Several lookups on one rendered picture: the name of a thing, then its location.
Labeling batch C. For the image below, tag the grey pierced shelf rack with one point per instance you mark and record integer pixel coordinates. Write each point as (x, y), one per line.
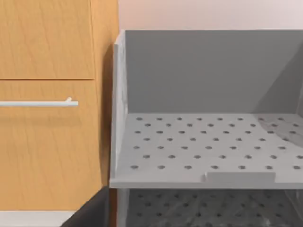
(208, 106)

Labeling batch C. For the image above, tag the wooden drawer front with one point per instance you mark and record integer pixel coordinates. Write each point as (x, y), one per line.
(47, 146)

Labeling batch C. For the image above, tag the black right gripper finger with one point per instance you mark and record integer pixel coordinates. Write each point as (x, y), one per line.
(92, 210)

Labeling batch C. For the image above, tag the wooden cupboard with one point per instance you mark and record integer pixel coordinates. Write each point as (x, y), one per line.
(106, 94)

